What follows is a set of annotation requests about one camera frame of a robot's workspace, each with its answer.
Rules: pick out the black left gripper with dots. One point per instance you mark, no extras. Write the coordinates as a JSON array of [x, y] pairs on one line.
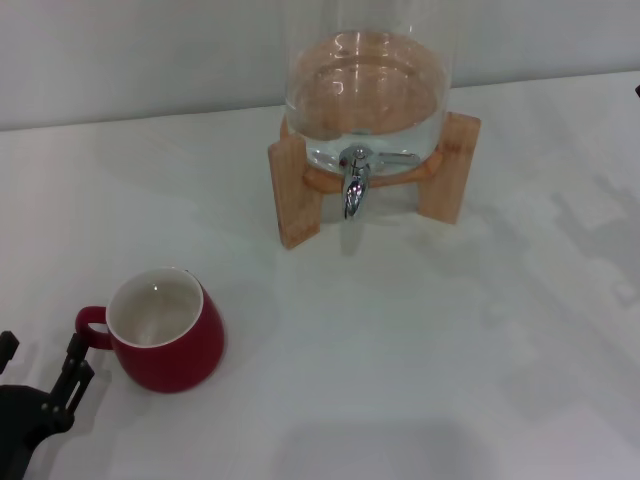
[[22, 415]]

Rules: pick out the red ceramic cup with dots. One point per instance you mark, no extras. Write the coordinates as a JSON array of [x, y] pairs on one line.
[[170, 360]]

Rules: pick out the chrome faucet tap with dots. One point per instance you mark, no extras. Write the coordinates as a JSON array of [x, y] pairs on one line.
[[354, 195]]

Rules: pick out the wooden dispenser stand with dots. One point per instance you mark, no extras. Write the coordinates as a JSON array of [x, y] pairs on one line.
[[295, 200]]

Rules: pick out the glass water dispenser jar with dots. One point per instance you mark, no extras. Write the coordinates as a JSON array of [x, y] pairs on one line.
[[365, 75]]

